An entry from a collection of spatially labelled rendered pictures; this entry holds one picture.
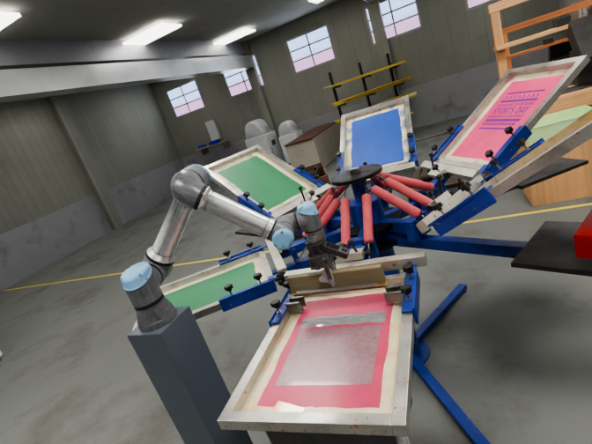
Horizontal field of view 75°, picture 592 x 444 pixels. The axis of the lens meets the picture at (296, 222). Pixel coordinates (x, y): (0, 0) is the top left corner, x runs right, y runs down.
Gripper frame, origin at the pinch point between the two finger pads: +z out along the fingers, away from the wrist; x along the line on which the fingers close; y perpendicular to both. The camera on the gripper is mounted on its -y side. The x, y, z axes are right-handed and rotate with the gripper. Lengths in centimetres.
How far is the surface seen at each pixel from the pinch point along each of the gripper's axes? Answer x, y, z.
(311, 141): -769, 245, 36
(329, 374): 37.7, -2.2, 13.5
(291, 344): 21.0, 17.8, 13.6
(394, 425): 60, -26, 10
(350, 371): 36.4, -9.3, 13.5
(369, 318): 8.4, -12.2, 13.1
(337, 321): 8.9, 0.8, 12.8
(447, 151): -144, -51, -9
